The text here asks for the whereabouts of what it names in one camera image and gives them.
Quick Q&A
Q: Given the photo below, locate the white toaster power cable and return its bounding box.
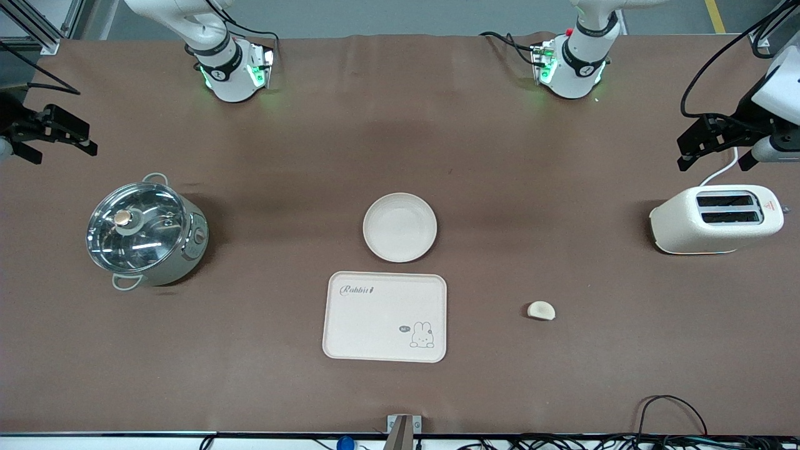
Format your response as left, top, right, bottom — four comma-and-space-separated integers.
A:
699, 147, 739, 187

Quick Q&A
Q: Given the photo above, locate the cream two-slot toaster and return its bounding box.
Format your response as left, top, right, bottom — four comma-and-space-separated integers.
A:
649, 184, 789, 256

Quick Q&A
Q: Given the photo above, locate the cream round plate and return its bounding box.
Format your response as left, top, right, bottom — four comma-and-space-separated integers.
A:
362, 192, 438, 263

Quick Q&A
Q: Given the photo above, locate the cream rabbit print tray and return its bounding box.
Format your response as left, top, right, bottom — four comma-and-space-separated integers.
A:
322, 271, 448, 364

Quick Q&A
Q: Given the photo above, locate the brown table cover mat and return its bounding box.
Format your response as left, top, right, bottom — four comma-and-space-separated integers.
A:
0, 32, 800, 436

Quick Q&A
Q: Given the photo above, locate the glass pot lid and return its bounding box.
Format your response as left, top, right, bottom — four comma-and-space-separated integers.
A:
86, 182, 188, 273

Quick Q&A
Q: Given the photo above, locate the black left base cable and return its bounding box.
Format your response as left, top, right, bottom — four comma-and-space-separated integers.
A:
479, 30, 538, 66

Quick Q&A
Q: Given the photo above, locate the black looped cable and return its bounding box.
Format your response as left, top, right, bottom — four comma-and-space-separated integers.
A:
636, 395, 709, 438

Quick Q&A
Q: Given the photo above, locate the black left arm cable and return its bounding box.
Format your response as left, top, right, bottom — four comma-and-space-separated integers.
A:
680, 0, 800, 119

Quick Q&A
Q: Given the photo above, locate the black cable bundle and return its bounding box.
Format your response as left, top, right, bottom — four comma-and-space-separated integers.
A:
456, 432, 800, 450

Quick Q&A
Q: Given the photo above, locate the aluminium frame profile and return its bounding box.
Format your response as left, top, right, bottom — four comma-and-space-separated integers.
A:
0, 0, 85, 56
749, 0, 800, 46

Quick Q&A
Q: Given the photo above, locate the steel electric cooking pot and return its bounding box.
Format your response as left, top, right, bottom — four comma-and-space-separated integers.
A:
86, 172, 209, 292

